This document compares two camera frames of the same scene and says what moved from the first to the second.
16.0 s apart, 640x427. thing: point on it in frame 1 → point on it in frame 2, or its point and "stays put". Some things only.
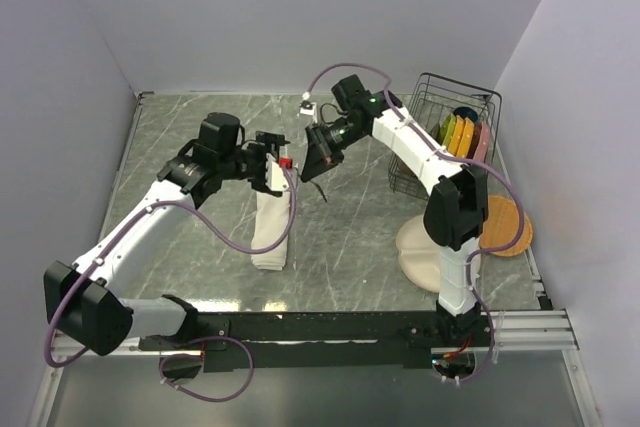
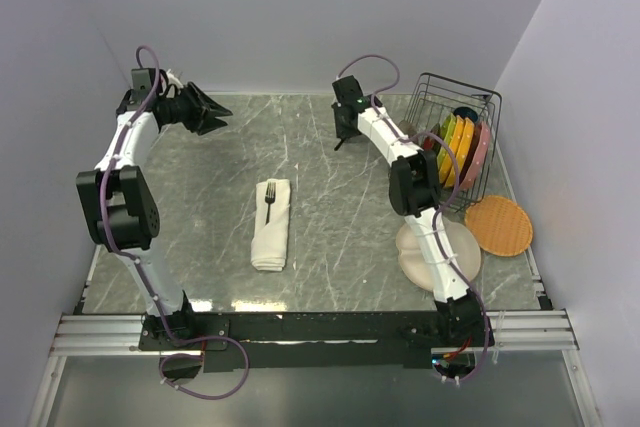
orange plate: [466, 139] stays put
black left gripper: [271, 143] → [202, 121]
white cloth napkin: [272, 221] stays put
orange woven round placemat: [502, 224] stays put
